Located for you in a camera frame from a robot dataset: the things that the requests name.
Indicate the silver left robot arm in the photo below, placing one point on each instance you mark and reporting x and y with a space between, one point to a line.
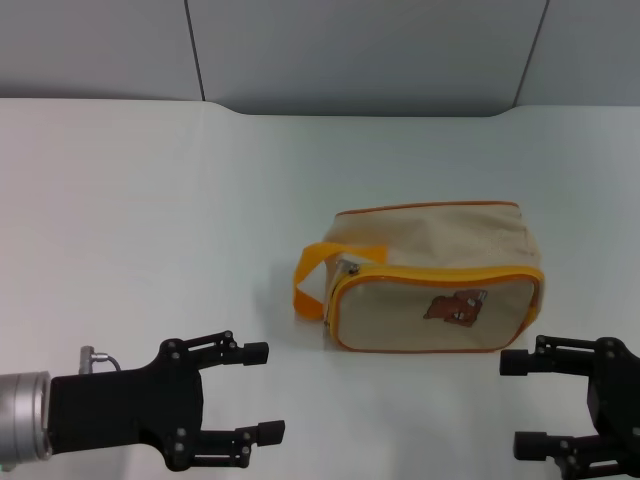
22 410

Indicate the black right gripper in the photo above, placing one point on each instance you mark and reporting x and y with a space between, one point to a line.
617 395

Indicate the beige food bag orange trim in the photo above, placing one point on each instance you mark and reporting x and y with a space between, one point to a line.
425 240

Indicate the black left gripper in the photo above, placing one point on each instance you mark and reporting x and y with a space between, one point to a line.
125 410

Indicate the silver zipper pull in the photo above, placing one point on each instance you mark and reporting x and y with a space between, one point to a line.
352 268

